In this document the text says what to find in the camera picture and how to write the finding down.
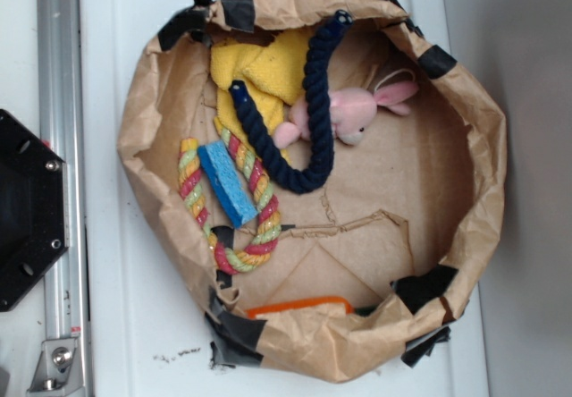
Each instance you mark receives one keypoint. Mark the blue sponge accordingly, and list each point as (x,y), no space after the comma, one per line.
(221,172)

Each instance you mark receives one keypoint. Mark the pink plush bunny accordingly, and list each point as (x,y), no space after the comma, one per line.
(351,109)

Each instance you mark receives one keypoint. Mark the yellow cloth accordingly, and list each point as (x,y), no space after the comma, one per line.
(273,75)

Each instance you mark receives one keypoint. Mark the brown paper bag bin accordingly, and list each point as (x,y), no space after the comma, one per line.
(401,225)

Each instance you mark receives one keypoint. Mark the orange pipe cleaner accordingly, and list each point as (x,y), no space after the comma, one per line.
(253,313)

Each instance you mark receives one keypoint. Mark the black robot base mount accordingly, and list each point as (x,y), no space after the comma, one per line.
(33,233)

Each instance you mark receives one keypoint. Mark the metal corner bracket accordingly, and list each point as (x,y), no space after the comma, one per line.
(58,371)

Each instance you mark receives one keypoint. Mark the aluminium rail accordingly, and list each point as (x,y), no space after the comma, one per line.
(60,112)

